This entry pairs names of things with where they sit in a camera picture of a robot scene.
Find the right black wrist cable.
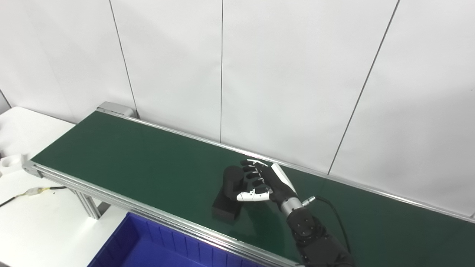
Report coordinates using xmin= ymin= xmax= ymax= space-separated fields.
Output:
xmin=302 ymin=196 xmax=351 ymax=254

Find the grey conveyor end housing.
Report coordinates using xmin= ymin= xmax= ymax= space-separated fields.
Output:
xmin=97 ymin=101 xmax=136 ymax=118

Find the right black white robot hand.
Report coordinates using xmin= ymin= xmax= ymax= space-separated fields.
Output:
xmin=236 ymin=159 xmax=299 ymax=207

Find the black cable with yellow connector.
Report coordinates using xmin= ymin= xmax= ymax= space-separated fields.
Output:
xmin=0 ymin=185 xmax=67 ymax=208

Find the green conveyor belt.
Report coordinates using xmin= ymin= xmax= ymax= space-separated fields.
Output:
xmin=22 ymin=101 xmax=475 ymax=267

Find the blue plastic bin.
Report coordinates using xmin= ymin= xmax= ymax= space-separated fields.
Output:
xmin=87 ymin=211 xmax=268 ymax=267

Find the white block part with hole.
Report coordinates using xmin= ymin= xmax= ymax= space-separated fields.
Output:
xmin=0 ymin=154 xmax=28 ymax=178

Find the black cylinder block part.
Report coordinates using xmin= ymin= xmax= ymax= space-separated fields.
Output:
xmin=212 ymin=165 xmax=247 ymax=224

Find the aluminium conveyor leg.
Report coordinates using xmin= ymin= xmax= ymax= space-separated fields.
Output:
xmin=72 ymin=189 xmax=102 ymax=220

